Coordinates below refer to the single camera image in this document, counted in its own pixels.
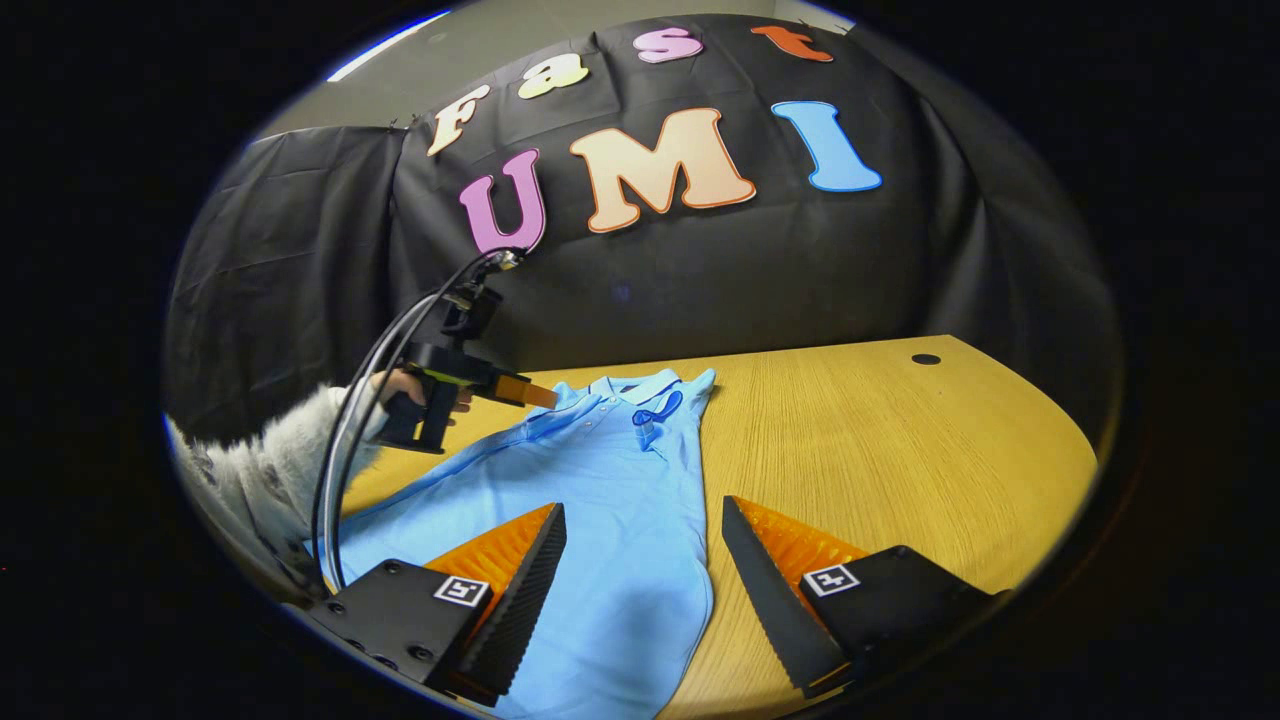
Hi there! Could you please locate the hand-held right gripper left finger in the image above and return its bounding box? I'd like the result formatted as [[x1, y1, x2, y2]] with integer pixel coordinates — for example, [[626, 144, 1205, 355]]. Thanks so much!
[[300, 503, 568, 707]]

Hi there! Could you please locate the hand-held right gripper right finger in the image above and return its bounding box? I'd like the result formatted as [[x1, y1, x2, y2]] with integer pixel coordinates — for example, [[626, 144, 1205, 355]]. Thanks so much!
[[722, 495, 1009, 700]]

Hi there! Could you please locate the light blue T-shirt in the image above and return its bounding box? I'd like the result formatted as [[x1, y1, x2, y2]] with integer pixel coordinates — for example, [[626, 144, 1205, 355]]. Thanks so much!
[[318, 367, 718, 720]]

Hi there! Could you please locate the black backdrop cloth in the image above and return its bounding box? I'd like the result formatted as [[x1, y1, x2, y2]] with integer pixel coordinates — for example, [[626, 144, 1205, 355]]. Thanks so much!
[[163, 12, 1123, 451]]

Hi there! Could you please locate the grey cable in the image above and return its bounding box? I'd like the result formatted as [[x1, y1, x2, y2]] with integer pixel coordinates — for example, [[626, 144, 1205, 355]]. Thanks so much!
[[322, 258, 481, 593]]

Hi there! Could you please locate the black cable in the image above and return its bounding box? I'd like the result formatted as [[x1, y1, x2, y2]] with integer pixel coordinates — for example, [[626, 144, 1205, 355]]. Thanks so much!
[[310, 252, 506, 599]]

